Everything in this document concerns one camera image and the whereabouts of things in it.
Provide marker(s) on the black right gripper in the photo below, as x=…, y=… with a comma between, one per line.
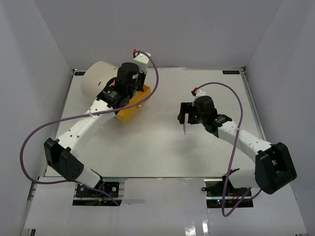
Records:
x=186, y=108

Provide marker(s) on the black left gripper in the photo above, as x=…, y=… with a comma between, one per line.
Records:
x=142, y=75

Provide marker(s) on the peach top drawer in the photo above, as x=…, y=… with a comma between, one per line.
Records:
x=111, y=82

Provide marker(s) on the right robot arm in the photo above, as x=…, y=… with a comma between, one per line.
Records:
x=273, y=166

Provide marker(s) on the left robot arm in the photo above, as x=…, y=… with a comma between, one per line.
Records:
x=115, y=87

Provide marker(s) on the cream cylindrical drawer organizer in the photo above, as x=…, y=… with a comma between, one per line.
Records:
x=96, y=78

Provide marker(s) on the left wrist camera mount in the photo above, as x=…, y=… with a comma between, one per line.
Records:
x=141, y=60

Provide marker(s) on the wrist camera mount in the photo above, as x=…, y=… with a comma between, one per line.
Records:
x=141, y=60
x=197, y=93

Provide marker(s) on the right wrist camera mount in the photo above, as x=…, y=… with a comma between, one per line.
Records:
x=197, y=93

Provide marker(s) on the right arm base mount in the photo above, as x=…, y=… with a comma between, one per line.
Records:
x=213, y=189

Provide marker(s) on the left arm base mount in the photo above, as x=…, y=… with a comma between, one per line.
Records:
x=109, y=195

